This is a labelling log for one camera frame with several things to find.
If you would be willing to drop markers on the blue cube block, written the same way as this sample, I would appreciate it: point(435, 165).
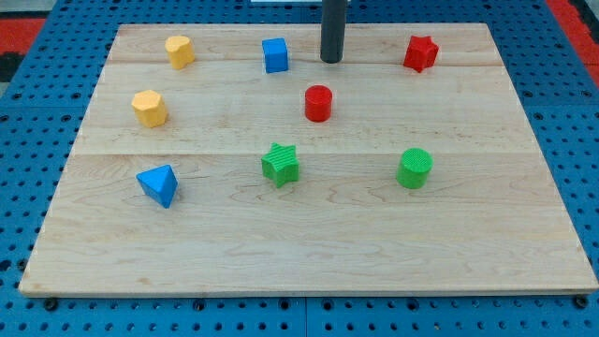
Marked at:
point(275, 55)

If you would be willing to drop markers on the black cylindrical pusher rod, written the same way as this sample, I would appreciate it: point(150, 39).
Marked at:
point(333, 22)

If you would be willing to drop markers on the red cylinder block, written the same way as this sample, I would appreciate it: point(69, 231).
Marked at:
point(318, 103)

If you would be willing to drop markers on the red star block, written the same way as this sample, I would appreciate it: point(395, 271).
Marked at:
point(421, 53)

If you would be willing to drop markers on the yellow hexagon block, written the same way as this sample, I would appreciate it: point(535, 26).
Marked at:
point(150, 108)

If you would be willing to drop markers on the blue triangular prism block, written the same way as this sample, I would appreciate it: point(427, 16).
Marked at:
point(159, 183)

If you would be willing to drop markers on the green star block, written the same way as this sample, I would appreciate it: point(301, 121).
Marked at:
point(280, 164)

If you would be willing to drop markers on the light wooden board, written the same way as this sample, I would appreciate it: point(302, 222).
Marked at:
point(488, 221)

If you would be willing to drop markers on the green cylinder block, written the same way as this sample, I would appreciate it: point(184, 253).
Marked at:
point(414, 168)

